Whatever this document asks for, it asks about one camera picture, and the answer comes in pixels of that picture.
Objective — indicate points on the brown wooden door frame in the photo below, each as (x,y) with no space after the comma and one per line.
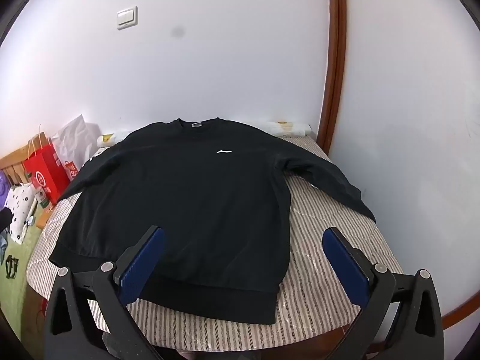
(335,45)

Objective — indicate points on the small black object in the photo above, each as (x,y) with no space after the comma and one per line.
(12,267)

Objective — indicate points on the purple cloth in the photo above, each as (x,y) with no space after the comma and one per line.
(3,191)

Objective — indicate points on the rolled white printed mat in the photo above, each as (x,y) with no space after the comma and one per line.
(288,129)

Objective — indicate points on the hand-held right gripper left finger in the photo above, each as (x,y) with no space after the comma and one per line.
(144,266)

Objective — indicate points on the black sweatshirt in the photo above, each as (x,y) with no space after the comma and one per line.
(187,195)

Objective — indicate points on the wooden headboard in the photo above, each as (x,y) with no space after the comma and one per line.
(15,161)

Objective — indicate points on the white dotted cloth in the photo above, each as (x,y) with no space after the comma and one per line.
(18,210)

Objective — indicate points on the brown wooden baseboard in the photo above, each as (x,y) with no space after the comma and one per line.
(463,313)

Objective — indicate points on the green label bottle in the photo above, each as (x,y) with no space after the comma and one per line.
(42,195)

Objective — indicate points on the white light switch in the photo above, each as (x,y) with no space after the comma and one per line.
(126,17)

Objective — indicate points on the striped quilt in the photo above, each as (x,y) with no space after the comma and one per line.
(318,213)

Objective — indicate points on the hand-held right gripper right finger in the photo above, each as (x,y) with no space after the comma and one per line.
(345,266)

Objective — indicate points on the red cardboard box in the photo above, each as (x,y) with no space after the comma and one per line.
(43,174)

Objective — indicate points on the red and white bag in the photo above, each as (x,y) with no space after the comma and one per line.
(70,170)

